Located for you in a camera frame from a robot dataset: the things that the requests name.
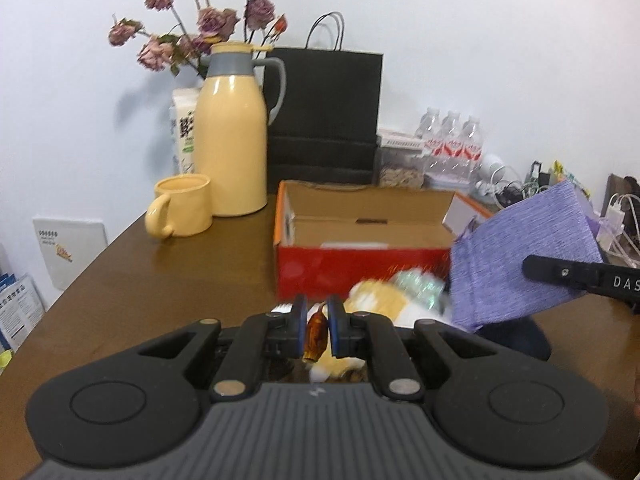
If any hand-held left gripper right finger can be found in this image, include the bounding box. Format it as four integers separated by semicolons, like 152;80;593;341
327;296;498;401

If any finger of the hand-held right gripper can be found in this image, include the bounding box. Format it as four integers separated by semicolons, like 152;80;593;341
522;254;604;292

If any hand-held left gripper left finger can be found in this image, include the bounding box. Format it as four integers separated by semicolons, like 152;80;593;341
137;294;308;401

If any amber hair clip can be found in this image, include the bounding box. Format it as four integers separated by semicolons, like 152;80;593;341
301;309;329;364

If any purple cloth pouch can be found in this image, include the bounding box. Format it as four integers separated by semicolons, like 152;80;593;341
450;180;604;333

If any yellow white plush toy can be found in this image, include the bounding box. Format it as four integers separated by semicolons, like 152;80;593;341
310;280;453;383

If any red cardboard box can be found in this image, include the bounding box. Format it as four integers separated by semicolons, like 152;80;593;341
274;180;496;301

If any iridescent plastic bag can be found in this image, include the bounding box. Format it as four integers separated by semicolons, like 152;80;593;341
391;269;449;313

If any white power adapter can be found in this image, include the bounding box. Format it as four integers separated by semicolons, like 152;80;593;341
602;192;628;248

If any colourful snack packet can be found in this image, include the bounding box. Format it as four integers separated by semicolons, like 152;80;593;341
551;160;591;198

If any dark brown bag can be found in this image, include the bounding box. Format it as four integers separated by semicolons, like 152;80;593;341
606;174;640;221

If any black charger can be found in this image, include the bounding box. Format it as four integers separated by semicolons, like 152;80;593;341
525;160;551;188

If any white round device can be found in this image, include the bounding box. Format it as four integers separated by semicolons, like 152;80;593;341
481;152;507;183

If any yellow mug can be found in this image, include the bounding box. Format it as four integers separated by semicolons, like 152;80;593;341
145;174;213;239

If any clear snack container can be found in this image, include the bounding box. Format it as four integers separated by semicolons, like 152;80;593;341
376;130;426;190

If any yellow thermos jug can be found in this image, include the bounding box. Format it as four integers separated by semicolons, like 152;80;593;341
194;42;287;217

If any black paper bag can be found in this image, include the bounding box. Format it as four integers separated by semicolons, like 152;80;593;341
264;11;385;193

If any white printed carton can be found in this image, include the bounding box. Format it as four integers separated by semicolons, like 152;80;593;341
171;87;201;176

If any stack of blue leaflets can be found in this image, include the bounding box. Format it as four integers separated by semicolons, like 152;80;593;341
0;271;46;376

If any dried rose bouquet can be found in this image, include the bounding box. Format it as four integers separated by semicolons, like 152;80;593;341
107;0;288;78

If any tangle of cables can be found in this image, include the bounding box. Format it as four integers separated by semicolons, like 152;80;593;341
472;165;541;211

